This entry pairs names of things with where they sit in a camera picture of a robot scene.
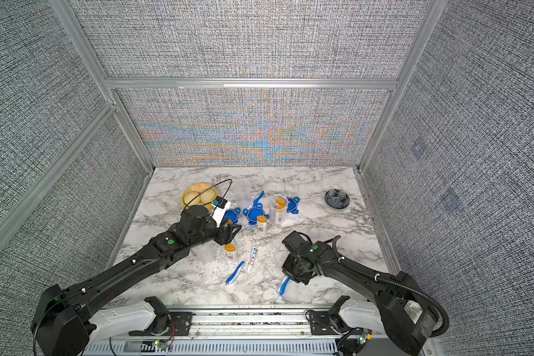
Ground orange cap bottle front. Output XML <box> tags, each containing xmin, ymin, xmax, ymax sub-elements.
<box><xmin>224</xmin><ymin>243</ymin><xmax>238</xmax><ymax>263</ymax></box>

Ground toothpaste tube horizontal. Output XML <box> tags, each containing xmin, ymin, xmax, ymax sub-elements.
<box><xmin>246</xmin><ymin>246</ymin><xmax>258</xmax><ymax>273</ymax></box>

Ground yellow steamer basket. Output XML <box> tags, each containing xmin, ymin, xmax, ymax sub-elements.
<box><xmin>182</xmin><ymin>182</ymin><xmax>218</xmax><ymax>212</ymax></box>

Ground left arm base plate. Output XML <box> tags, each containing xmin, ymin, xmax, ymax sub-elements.
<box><xmin>128</xmin><ymin>311</ymin><xmax>194</xmax><ymax>338</ymax></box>

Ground right cream bun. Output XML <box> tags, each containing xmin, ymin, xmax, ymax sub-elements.
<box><xmin>200</xmin><ymin>188</ymin><xmax>217</xmax><ymax>204</ymax></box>

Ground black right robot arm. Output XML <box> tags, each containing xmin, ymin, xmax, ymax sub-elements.
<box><xmin>282</xmin><ymin>231</ymin><xmax>449</xmax><ymax>355</ymax></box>

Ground aluminium front rail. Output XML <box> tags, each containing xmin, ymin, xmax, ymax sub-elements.
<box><xmin>64</xmin><ymin>308</ymin><xmax>437</xmax><ymax>343</ymax></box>

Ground cream bun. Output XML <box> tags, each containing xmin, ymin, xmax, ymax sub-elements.
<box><xmin>200</xmin><ymin>188</ymin><xmax>217</xmax><ymax>204</ymax></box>
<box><xmin>183</xmin><ymin>191</ymin><xmax>200</xmax><ymax>206</ymax></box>

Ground orange cap bottle upright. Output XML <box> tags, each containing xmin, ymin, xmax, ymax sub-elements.
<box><xmin>257</xmin><ymin>215</ymin><xmax>268</xmax><ymax>235</ymax></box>

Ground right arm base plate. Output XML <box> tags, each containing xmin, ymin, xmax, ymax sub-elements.
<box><xmin>305</xmin><ymin>309</ymin><xmax>369</xmax><ymax>336</ymax></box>

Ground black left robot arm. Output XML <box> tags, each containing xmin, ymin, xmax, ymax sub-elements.
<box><xmin>31</xmin><ymin>206</ymin><xmax>242</xmax><ymax>355</ymax></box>

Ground blue toothbrush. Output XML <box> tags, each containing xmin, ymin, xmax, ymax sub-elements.
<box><xmin>252</xmin><ymin>191</ymin><xmax>265</xmax><ymax>208</ymax></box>
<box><xmin>225</xmin><ymin>261</ymin><xmax>246</xmax><ymax>286</ymax></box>
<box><xmin>277</xmin><ymin>277</ymin><xmax>290</xmax><ymax>298</ymax></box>

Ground orange cap bottle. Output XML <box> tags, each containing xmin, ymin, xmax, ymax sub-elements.
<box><xmin>224</xmin><ymin>243</ymin><xmax>238</xmax><ymax>263</ymax></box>
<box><xmin>257</xmin><ymin>215</ymin><xmax>268</xmax><ymax>235</ymax></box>
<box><xmin>274</xmin><ymin>197</ymin><xmax>287</xmax><ymax>224</ymax></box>

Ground blue lid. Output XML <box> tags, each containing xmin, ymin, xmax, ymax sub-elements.
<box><xmin>286</xmin><ymin>197</ymin><xmax>301</xmax><ymax>214</ymax></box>
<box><xmin>224</xmin><ymin>208</ymin><xmax>242</xmax><ymax>224</ymax></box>
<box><xmin>242</xmin><ymin>203</ymin><xmax>269</xmax><ymax>225</ymax></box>

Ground blue toothbrush back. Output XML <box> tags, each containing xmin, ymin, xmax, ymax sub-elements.
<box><xmin>252</xmin><ymin>191</ymin><xmax>265</xmax><ymax>208</ymax></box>

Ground left cream bun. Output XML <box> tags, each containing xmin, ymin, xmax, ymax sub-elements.
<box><xmin>183</xmin><ymin>191</ymin><xmax>200</xmax><ymax>206</ymax></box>

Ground grey bowl with stones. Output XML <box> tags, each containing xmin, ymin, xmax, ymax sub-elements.
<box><xmin>324</xmin><ymin>189</ymin><xmax>350</xmax><ymax>210</ymax></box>

